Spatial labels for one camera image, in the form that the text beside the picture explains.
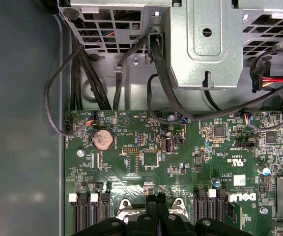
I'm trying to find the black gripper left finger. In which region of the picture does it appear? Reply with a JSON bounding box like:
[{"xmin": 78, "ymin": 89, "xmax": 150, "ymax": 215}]
[{"xmin": 71, "ymin": 194, "xmax": 158, "ymax": 236}]

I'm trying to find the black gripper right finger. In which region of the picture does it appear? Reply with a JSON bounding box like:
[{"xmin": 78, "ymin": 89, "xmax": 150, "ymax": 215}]
[{"xmin": 157, "ymin": 194, "xmax": 243, "ymax": 236}]

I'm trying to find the CPU socket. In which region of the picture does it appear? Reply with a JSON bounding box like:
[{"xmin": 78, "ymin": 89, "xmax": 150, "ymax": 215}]
[{"xmin": 115, "ymin": 196, "xmax": 190, "ymax": 226}]

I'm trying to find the green motherboard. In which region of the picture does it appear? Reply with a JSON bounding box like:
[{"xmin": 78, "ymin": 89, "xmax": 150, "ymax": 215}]
[{"xmin": 64, "ymin": 109, "xmax": 283, "ymax": 236}]

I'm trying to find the silver internal USB port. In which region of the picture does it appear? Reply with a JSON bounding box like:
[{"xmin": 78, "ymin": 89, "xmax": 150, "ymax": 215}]
[{"xmin": 163, "ymin": 137, "xmax": 174, "ymax": 153}]

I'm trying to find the round coin cell battery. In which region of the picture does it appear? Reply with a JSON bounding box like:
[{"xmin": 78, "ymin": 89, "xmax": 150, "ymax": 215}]
[{"xmin": 93, "ymin": 129, "xmax": 114, "ymax": 150}]

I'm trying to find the black power connector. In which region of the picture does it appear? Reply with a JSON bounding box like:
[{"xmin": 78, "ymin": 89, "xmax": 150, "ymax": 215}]
[{"xmin": 251, "ymin": 60, "xmax": 272, "ymax": 93}]

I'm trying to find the black and silver PC case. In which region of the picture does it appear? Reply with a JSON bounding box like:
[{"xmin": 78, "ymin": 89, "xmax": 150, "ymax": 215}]
[{"xmin": 0, "ymin": 0, "xmax": 283, "ymax": 236}]

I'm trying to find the silver perforated drive cage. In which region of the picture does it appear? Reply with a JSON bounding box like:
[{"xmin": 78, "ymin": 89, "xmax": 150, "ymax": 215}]
[{"xmin": 57, "ymin": 0, "xmax": 283, "ymax": 67}]

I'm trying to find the thick black wire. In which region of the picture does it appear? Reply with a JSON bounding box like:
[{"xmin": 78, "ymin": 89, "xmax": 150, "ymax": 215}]
[{"xmin": 147, "ymin": 29, "xmax": 283, "ymax": 121}]

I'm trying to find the black sleeved wire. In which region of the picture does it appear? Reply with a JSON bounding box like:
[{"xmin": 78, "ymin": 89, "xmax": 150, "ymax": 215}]
[
  {"xmin": 84, "ymin": 53, "xmax": 113, "ymax": 111},
  {"xmin": 69, "ymin": 46, "xmax": 83, "ymax": 111},
  {"xmin": 112, "ymin": 36, "xmax": 149, "ymax": 111},
  {"xmin": 79, "ymin": 46, "xmax": 105, "ymax": 111}
]

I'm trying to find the silver bracket plate with keyhole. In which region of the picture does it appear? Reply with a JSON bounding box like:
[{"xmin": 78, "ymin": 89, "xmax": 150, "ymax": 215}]
[{"xmin": 170, "ymin": 0, "xmax": 244, "ymax": 89}]

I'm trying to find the thin black looped wire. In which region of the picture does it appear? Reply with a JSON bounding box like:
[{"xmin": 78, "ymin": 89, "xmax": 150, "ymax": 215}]
[{"xmin": 44, "ymin": 45, "xmax": 95, "ymax": 136}]

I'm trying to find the red yellow power wire bundle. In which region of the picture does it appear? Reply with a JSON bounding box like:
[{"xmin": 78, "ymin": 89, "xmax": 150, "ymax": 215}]
[{"xmin": 260, "ymin": 73, "xmax": 283, "ymax": 87}]

